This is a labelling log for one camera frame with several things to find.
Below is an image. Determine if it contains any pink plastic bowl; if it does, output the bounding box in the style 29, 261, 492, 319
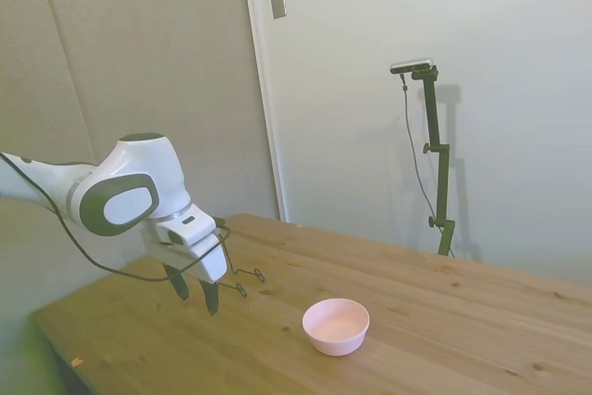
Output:
302, 298, 371, 358

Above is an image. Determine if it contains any grey exterior camera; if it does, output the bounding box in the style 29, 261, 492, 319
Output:
389, 56, 436, 76

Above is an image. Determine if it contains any white door frame trim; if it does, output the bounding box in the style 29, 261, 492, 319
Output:
240, 0, 290, 223

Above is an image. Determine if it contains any black wire dish stand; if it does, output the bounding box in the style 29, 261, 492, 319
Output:
216, 216, 267, 299

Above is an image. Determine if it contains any dark green camera stand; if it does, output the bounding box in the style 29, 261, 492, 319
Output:
411, 66, 457, 257

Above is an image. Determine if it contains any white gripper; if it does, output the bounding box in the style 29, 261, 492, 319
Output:
142, 222, 231, 317

